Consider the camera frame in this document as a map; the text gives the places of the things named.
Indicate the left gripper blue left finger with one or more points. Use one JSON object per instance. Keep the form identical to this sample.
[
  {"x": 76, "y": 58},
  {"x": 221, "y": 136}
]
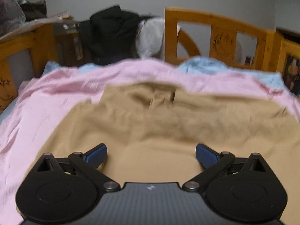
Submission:
[{"x": 87, "y": 163}]

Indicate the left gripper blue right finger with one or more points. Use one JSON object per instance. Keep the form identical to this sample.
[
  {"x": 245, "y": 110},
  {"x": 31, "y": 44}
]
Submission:
[{"x": 214, "y": 164}]

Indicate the tan zip jacket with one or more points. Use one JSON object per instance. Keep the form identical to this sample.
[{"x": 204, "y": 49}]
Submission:
[{"x": 151, "y": 132}]

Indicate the clear plastic bag of clothes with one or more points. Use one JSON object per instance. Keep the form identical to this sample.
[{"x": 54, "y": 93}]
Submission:
[{"x": 11, "y": 16}]

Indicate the pink floral bed cover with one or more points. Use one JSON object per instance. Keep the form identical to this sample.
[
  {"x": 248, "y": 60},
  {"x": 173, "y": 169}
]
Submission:
[{"x": 43, "y": 103}]

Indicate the light blue bed sheet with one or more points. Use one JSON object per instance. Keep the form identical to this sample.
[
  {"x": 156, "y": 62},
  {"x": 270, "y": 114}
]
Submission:
[{"x": 198, "y": 65}]

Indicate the wooden bed frame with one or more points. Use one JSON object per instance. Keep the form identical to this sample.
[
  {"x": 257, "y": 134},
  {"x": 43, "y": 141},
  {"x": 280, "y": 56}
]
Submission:
[{"x": 38, "y": 37}]

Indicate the black garment on rail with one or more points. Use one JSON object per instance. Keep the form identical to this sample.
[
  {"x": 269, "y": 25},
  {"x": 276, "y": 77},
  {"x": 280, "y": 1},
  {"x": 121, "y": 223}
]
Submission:
[{"x": 108, "y": 36}]

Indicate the white grey garment on rail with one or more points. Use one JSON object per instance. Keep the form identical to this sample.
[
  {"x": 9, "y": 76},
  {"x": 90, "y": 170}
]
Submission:
[{"x": 150, "y": 38}]

